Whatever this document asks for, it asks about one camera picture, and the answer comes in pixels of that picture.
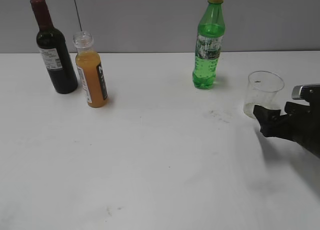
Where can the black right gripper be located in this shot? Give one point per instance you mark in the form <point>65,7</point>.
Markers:
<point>299,125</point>

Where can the transparent plastic cup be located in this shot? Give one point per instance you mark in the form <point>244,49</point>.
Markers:
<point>262,89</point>

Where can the orange juice bottle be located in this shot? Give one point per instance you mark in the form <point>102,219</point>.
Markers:
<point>89,66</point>

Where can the green soda bottle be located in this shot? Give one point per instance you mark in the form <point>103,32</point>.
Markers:
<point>210,33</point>

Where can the dark red wine bottle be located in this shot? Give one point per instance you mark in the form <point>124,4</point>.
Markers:
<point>53,49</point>

